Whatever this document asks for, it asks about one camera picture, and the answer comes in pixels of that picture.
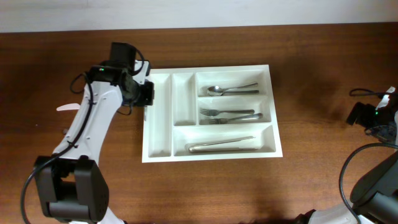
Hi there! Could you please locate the pink plastic knife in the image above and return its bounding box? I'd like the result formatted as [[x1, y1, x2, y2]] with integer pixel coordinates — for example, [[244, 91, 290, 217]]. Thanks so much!
[[56, 103, 80, 111]]

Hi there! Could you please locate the metal fork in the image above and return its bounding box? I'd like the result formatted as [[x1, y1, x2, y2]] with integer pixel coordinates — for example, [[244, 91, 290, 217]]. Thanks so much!
[[208, 113, 263, 124], [199, 108, 255, 116]]

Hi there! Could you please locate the metal tablespoon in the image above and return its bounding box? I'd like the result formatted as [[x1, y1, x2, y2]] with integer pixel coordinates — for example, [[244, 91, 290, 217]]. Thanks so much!
[[222, 90, 259, 95], [206, 82, 258, 96]]

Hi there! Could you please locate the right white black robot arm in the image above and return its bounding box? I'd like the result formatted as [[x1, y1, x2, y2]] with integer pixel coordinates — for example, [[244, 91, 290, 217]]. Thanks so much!
[[293, 86, 397, 224]]

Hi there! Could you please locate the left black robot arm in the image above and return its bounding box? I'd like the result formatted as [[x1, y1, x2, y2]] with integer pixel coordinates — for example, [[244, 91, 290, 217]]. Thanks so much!
[[20, 42, 154, 223]]

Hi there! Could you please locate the white plastic cutlery tray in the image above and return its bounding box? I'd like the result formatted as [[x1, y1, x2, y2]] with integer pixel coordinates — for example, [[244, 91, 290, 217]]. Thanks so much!
[[142, 65, 283, 162]]

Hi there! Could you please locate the left black cable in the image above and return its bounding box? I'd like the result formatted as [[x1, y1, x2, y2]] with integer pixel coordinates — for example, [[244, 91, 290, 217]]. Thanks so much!
[[20, 49, 147, 224]]

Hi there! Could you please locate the black cable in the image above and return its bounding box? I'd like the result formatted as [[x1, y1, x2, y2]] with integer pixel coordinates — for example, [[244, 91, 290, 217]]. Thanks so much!
[[338, 88, 398, 224], [20, 49, 147, 224]]

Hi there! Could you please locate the right black cable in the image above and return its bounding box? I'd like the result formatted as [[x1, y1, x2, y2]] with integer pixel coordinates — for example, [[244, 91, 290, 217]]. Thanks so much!
[[338, 88, 398, 224]]

